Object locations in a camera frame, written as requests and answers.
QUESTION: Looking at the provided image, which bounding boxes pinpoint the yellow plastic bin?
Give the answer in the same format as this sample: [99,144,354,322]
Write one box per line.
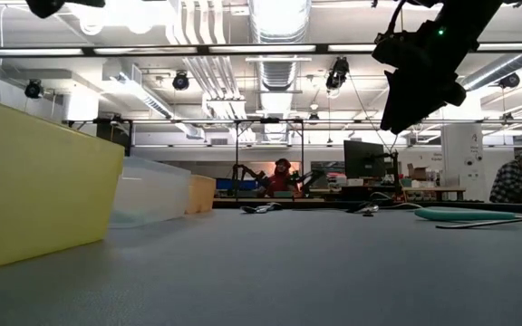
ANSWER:
[0,92,126,273]

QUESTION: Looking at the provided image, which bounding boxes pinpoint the black computer monitor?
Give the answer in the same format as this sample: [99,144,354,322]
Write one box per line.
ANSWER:
[343,139,387,180]

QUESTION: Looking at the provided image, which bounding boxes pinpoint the white cable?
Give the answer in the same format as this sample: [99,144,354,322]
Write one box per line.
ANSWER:
[378,201,423,211]

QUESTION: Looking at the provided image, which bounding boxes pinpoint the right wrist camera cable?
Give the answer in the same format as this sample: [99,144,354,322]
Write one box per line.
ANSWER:
[390,0,403,35]

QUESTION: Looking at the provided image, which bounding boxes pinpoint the teal handled spoon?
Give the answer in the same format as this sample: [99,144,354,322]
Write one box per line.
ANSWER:
[413,206,522,224]

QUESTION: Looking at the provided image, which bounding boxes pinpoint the white rectangular air duct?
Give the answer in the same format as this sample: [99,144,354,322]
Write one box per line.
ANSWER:
[101,58,206,139]

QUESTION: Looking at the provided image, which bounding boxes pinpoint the cardboard box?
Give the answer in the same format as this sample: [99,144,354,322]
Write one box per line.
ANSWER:
[406,162,430,181]

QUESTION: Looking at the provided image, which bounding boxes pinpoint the person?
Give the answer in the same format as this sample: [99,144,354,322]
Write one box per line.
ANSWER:
[260,158,304,199]
[488,148,522,205]

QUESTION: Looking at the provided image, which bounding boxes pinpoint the distant black workstation frame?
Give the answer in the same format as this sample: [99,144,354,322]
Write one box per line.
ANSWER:
[61,116,522,203]

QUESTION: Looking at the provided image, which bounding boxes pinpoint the blue-grey table mat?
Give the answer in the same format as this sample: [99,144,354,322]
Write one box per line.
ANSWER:
[0,206,522,326]

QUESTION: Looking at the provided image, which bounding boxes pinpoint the overhead light bar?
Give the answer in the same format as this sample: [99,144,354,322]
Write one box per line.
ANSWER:
[0,43,522,58]

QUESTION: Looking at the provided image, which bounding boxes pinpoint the black table frame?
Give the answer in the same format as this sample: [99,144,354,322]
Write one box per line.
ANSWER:
[210,197,522,216]

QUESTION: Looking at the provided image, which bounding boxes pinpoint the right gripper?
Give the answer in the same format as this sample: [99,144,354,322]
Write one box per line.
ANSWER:
[382,20,479,136]

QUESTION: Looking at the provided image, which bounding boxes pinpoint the silver ceiling duct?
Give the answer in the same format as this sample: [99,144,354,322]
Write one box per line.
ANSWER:
[247,0,312,144]

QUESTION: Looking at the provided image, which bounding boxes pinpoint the wooden desk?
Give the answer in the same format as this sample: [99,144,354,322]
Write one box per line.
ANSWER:
[324,184,467,203]

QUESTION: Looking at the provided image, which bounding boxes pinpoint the black ceiling spotlight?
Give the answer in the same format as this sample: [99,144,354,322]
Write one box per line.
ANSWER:
[498,72,522,90]
[24,79,44,100]
[325,56,351,91]
[171,71,191,91]

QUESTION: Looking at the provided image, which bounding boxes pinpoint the black handled spoon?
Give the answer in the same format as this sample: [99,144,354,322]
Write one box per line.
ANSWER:
[434,215,522,230]
[346,203,380,217]

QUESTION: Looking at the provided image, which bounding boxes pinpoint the orange plastic bin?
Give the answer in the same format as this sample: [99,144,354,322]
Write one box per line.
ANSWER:
[184,174,218,216]

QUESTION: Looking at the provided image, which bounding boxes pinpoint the dark cabinet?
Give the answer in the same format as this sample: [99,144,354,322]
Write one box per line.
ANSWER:
[96,121,134,158]

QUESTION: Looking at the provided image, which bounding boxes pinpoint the clear plastic bin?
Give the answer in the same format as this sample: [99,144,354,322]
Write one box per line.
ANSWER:
[109,156,193,229]

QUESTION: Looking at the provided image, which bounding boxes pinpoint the white-handled spoon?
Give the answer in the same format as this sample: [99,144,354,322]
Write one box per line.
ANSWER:
[240,201,285,215]

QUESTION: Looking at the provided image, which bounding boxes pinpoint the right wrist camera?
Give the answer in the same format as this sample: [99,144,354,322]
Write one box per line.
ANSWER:
[372,31,425,69]

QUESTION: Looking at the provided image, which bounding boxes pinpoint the white ceiling unit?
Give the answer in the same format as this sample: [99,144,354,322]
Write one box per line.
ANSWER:
[61,92,101,123]

